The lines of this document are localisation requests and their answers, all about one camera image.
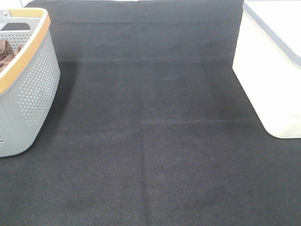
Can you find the white storage bin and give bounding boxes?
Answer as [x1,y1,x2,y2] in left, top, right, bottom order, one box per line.
[232,0,301,138]

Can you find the grey perforated laundry basket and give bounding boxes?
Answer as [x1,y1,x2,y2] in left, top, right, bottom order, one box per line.
[0,8,60,157]

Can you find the brown towels in basket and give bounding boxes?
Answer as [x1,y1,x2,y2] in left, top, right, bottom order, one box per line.
[0,39,24,72]

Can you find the black fabric table mat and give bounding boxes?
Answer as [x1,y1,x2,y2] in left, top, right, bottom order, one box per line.
[0,0,301,226]

